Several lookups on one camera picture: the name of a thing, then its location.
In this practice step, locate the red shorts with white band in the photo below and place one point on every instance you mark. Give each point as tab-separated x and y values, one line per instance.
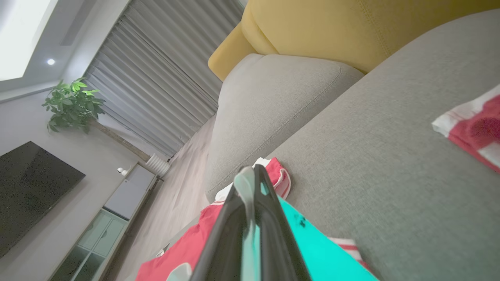
476	128

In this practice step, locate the black flat television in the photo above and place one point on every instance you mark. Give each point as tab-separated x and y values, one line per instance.
31	187

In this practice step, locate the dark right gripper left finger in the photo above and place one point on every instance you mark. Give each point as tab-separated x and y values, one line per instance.
222	249

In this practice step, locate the red jersey with white panel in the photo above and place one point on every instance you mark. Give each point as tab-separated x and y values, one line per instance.
183	249

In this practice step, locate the bright ceiling light panel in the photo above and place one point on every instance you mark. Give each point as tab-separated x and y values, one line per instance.
19	35

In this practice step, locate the white ribbed plant pot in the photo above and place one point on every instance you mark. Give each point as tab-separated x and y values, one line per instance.
158	164

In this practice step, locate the yellow sofa back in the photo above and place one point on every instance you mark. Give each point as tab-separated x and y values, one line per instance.
332	27

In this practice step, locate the grey media cabinet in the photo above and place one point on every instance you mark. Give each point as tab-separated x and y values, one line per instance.
129	191

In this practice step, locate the small white home camera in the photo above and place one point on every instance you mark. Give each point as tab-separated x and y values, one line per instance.
123	171

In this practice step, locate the grey sofa cushion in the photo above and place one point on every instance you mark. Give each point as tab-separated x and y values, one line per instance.
265	109

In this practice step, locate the large grey sofa seat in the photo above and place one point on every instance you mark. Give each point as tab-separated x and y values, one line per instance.
390	175

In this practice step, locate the grey pleated curtain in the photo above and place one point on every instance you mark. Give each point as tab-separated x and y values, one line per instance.
156	78

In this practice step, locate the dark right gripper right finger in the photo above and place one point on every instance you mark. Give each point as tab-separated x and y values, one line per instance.
277	249

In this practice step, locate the green potted plant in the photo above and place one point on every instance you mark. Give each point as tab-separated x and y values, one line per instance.
72	105

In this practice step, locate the teal garment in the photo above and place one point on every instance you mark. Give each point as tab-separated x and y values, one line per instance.
324	253

